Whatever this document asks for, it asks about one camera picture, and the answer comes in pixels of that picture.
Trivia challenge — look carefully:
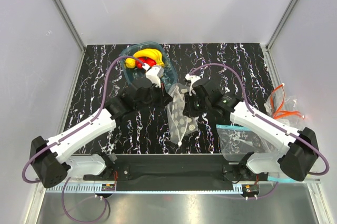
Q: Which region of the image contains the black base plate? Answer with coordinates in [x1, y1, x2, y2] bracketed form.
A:
[83, 154, 267, 186]

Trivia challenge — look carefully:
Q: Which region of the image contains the slotted cable duct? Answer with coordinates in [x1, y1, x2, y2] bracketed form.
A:
[46, 181, 243, 195]

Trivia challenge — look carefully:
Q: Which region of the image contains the orange zipper clear bag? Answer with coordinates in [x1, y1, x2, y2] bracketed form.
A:
[264, 83, 305, 119]

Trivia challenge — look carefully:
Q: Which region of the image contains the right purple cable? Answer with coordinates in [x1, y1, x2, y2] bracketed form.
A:
[188, 63, 330, 200]

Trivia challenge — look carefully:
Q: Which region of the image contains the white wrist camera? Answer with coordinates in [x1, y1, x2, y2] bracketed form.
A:
[185, 74, 201, 96]
[145, 65, 164, 88]

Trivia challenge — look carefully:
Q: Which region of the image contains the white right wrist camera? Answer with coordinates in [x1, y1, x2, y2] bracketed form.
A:
[185, 74, 201, 96]

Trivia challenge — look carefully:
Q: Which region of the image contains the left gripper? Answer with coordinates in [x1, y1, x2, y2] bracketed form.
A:
[135, 80, 173, 112]

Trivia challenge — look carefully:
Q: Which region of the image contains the purple cable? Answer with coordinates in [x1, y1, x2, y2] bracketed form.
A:
[22, 55, 151, 221]
[188, 63, 330, 200]

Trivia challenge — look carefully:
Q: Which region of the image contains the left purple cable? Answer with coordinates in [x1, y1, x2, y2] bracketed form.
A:
[22, 55, 151, 221]

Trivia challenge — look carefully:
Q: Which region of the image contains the small yellow fruit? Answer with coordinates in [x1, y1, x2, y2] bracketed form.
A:
[125, 58, 136, 69]

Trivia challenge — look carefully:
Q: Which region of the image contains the red pepper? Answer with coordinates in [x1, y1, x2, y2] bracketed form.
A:
[135, 57, 146, 69]

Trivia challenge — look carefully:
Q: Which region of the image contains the yellow banana bunch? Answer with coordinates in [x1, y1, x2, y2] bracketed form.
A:
[133, 48, 165, 68]

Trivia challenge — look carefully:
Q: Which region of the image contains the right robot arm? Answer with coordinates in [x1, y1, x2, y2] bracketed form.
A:
[183, 75, 318, 181]

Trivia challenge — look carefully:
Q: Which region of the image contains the white dotted zip bag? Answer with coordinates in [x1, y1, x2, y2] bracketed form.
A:
[166, 83, 198, 146]

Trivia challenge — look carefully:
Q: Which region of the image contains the teal plastic food container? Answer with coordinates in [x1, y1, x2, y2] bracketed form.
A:
[121, 42, 177, 91]

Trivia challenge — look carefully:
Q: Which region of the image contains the red tomato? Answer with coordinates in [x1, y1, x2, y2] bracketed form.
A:
[145, 58, 156, 67]

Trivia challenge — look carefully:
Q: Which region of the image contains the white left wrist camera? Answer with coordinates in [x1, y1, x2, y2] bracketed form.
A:
[145, 65, 164, 88]

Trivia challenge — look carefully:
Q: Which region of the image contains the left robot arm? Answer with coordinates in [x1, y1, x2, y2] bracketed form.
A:
[30, 77, 173, 188]

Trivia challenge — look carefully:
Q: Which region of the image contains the teal zipper clear bag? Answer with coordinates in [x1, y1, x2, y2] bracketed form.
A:
[216, 125, 275, 162]

